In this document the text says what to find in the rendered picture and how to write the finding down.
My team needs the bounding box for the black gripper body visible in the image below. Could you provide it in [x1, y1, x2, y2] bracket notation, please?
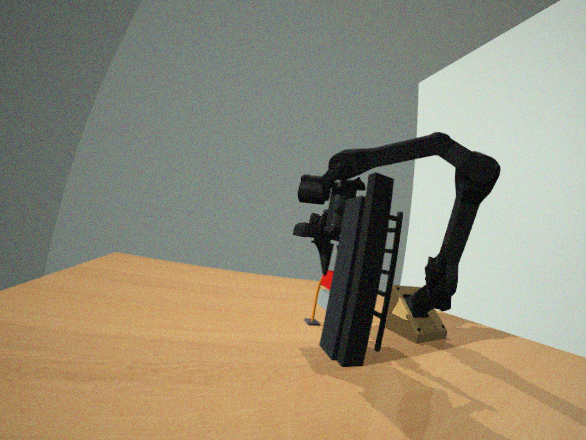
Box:
[293, 203, 345, 243]

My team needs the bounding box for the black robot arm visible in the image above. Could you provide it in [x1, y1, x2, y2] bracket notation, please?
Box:
[298, 132, 501, 318]

